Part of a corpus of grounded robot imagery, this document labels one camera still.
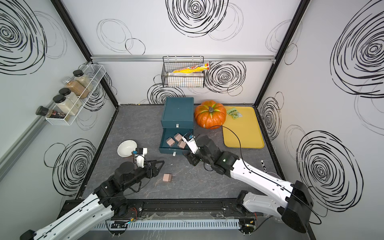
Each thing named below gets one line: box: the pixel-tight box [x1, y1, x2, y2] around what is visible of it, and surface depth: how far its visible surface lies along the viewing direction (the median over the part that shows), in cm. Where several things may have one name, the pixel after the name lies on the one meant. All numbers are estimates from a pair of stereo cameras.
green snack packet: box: [227, 107, 243, 120], surface depth 118 cm
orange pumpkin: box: [194, 100, 227, 130], surface depth 101 cm
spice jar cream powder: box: [53, 94, 79, 116], surface depth 67 cm
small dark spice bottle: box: [35, 106, 67, 119], surface depth 62 cm
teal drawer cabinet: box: [158, 96, 194, 156], surface depth 90 cm
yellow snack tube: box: [168, 62, 211, 74], surface depth 89 cm
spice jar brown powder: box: [62, 77, 90, 99], surface depth 74 cm
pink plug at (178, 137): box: [174, 132, 183, 142], surface depth 91 cm
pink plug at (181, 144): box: [177, 139, 187, 149], surface depth 88 cm
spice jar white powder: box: [58, 87, 83, 109], surface depth 70 cm
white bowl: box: [117, 139, 138, 158], surface depth 94 cm
